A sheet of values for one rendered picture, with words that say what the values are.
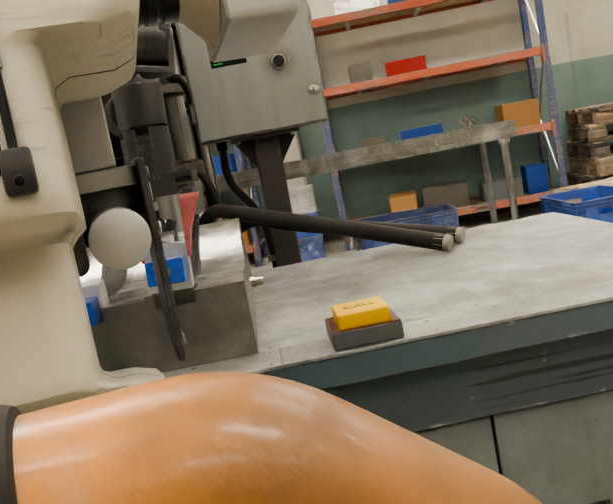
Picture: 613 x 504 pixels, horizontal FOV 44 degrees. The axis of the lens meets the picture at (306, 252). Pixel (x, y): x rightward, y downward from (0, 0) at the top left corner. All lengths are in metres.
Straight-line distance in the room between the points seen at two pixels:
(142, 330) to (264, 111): 0.93
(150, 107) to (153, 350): 0.28
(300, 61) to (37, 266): 1.35
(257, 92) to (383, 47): 5.90
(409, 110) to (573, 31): 1.68
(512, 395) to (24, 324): 0.64
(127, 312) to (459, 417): 0.41
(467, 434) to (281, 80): 1.03
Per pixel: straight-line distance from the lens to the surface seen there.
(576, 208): 4.49
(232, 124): 1.76
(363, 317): 0.86
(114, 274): 1.16
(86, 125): 0.61
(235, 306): 0.90
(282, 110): 1.76
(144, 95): 0.89
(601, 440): 1.04
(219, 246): 1.15
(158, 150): 0.89
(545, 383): 0.97
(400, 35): 7.65
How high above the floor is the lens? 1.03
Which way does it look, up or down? 8 degrees down
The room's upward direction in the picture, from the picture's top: 11 degrees counter-clockwise
